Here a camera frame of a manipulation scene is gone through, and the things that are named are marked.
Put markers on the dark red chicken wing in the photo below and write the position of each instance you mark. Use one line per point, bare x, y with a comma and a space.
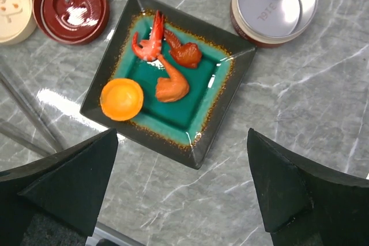
187, 55

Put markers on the orange egg tart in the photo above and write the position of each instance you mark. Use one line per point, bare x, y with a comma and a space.
121, 99

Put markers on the cream round lid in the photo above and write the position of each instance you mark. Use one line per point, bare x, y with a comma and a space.
17, 21

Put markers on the square teal ceramic plate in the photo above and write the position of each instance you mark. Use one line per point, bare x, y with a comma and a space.
183, 108

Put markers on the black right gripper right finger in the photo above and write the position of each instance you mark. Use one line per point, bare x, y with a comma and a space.
303, 202

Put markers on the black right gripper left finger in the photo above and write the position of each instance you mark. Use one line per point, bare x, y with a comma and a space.
56, 200

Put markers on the metal food tongs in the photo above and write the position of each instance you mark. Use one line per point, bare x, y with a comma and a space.
21, 137

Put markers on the red toy shrimp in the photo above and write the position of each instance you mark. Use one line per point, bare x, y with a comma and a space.
150, 49

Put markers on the dark red steel-lined container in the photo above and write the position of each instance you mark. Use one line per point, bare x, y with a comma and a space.
271, 23

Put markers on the dark red round lid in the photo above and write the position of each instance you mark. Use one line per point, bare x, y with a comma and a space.
73, 22

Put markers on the orange chicken drumstick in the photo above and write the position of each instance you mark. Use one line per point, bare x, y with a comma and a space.
173, 88

